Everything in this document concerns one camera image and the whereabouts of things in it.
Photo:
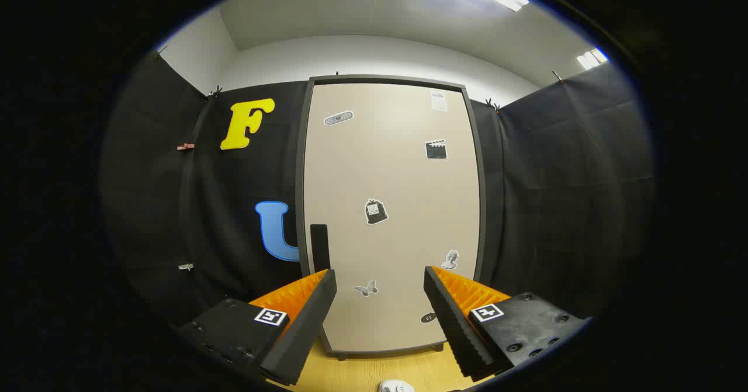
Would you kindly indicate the white canvas shoe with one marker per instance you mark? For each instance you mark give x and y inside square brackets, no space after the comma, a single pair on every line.
[396,387]

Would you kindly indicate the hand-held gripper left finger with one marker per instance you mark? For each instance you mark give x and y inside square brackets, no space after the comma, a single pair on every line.
[310,316]

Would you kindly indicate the black backdrop cloth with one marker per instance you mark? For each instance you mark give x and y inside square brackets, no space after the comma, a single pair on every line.
[555,193]

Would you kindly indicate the grey shoe cabinet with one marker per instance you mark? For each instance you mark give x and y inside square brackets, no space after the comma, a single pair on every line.
[385,79]

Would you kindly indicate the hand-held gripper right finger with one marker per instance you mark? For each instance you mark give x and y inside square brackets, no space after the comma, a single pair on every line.
[453,316]

